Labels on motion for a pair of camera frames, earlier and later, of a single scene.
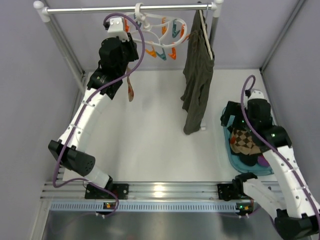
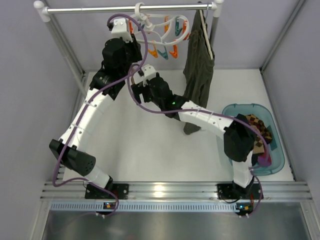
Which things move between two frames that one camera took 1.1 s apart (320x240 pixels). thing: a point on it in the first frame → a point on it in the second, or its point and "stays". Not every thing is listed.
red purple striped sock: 262,161 stays
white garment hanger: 207,39 stays
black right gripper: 230,113 → 138,92
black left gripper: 132,47 stays
